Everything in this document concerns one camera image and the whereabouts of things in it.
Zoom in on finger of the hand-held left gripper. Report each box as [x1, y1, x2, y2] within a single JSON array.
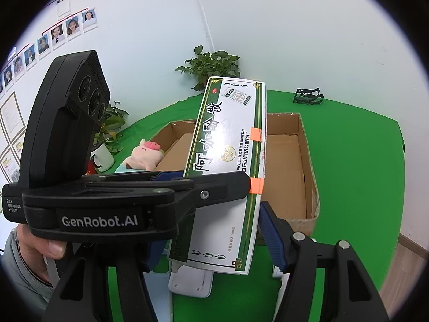
[[82, 170, 195, 190], [172, 172, 252, 224]]

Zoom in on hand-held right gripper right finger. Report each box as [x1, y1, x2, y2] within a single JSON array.
[[260, 201, 391, 322]]

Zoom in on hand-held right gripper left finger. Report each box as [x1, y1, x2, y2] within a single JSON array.
[[40, 238, 165, 322]]

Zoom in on long brown cardboard box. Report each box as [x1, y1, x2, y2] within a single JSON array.
[[155, 133, 194, 172]]

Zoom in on pink pig plush toy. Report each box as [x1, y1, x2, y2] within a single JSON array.
[[116, 138, 165, 173]]

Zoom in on white plastic tray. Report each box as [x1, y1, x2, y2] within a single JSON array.
[[168, 262, 215, 299]]

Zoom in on white green medicine box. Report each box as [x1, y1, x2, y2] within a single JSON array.
[[168, 76, 267, 276]]

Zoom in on large cardboard box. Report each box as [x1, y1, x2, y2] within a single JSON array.
[[147, 112, 320, 242]]

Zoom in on person's left forearm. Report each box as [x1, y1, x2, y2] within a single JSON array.
[[0, 228, 54, 309]]

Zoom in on person's left hand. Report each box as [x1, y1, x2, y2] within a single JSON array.
[[16, 223, 68, 276]]

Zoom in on large potted green plant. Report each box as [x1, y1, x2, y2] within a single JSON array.
[[94, 101, 130, 156]]

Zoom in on small potted plant red pot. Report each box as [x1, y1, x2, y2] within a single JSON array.
[[175, 45, 241, 91]]

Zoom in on black folding stand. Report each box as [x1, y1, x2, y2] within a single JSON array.
[[293, 87, 325, 105]]

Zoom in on framed wall notices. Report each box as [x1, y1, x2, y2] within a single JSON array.
[[0, 90, 27, 182]]

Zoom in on white mug black handle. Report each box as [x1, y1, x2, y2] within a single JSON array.
[[90, 141, 115, 172]]

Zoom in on wall photo chart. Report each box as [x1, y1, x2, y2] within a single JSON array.
[[0, 0, 99, 94]]

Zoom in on white wall conduit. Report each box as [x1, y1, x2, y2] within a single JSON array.
[[193, 0, 215, 54]]

